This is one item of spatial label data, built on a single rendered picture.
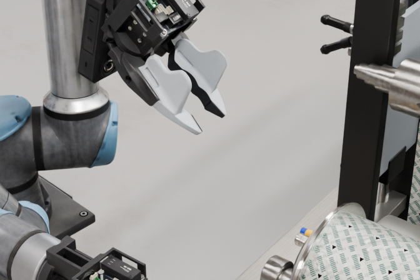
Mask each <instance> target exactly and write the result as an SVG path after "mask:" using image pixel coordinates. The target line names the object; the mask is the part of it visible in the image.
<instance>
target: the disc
mask: <svg viewBox="0 0 420 280"><path fill-rule="evenodd" d="M350 213H353V214H356V215H358V216H361V217H363V218H366V215H365V212H364V209H363V208H362V206H361V205H360V204H358V203H356V202H346V203H344V204H342V205H340V206H338V207H337V208H336V209H335V210H333V211H332V212H331V213H330V214H329V215H328V216H327V218H326V219H325V220H324V221H323V222H322V223H321V225H320V226H319V227H318V229H317V230H316V232H315V233H314V235H313V236H312V238H311V240H310V242H309V243H308V245H307V247H306V249H305V251H304V253H303V255H302V257H301V260H300V262H299V264H298V266H297V269H296V272H295V275H294V278H293V280H303V277H304V273H305V272H306V268H307V266H308V264H309V262H310V259H311V257H312V255H313V253H314V251H315V250H316V248H317V246H318V244H319V242H320V241H321V239H322V238H323V236H324V235H325V234H326V232H327V231H328V229H329V228H330V227H331V226H332V225H333V224H334V223H335V222H336V221H337V220H338V219H339V218H341V217H343V216H344V215H346V214H350Z"/></svg>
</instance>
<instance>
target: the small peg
mask: <svg viewBox="0 0 420 280"><path fill-rule="evenodd" d="M308 238H309V236H306V235H305V234H303V233H301V232H300V233H299V234H297V235H296V237H295V240H294V243H295V245H297V246H299V247H302V246H303V244H304V243H305V242H306V240H307V239H308Z"/></svg>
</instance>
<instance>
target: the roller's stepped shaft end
mask: <svg viewBox="0 0 420 280"><path fill-rule="evenodd" d="M396 70H397V68H396V67H392V66H389V65H387V64H383V65H382V66H380V65H377V64H374V63H371V64H366V63H363V62H362V63H361V64H360V65H358V64H357V65H356V66H355V67H354V74H356V77H357V78H359V79H362V80H364V82H365V83H366V84H370V85H372V86H375V88H376V90H378V91H382V92H384V93H388V94H389V89H390V86H391V82H392V80H393V77H394V74H395V72H396Z"/></svg>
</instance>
